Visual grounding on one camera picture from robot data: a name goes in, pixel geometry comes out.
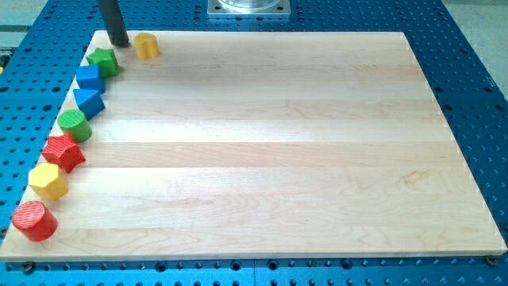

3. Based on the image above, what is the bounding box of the right front board clamp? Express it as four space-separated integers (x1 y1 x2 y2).
484 256 498 267

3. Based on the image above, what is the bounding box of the left front board clamp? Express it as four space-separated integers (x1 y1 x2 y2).
20 261 35 275

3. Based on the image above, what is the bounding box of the yellow hexagon block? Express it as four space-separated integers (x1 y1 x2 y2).
28 163 69 201

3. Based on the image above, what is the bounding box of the green cylinder block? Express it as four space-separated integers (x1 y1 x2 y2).
56 109 92 143

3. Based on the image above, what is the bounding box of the blue triangle block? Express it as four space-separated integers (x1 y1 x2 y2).
73 88 106 120

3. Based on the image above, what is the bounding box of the light wooden board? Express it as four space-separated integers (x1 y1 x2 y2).
1 31 506 261

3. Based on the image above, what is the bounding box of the board clamp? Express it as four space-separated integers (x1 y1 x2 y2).
484 256 498 267
20 261 35 275

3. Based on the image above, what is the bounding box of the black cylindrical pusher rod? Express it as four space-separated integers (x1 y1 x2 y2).
97 0 129 47

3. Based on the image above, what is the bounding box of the green star block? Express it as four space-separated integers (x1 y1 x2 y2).
86 48 119 79

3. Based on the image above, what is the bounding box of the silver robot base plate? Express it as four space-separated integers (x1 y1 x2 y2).
207 0 291 16

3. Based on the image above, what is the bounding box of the red cylinder block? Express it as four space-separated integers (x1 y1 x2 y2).
12 201 58 242

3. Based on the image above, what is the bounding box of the red star block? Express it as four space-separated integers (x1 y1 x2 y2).
41 133 86 173

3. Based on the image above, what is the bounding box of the blue cube block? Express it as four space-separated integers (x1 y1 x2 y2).
76 64 106 93

